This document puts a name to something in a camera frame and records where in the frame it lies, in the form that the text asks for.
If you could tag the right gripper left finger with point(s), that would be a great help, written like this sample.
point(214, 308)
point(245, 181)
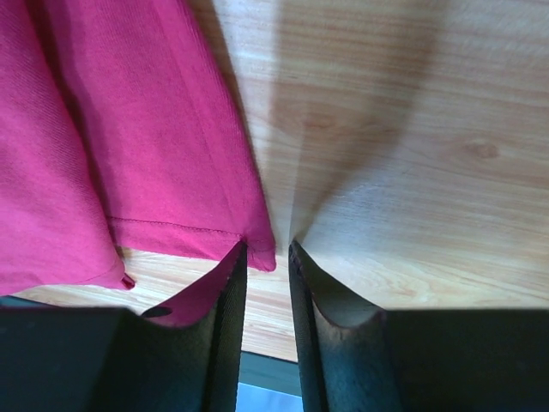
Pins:
point(181, 355)

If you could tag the crimson red t shirt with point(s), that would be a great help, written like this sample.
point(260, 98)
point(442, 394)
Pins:
point(118, 130)

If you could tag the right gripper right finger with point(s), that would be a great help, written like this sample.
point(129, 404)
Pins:
point(356, 356)

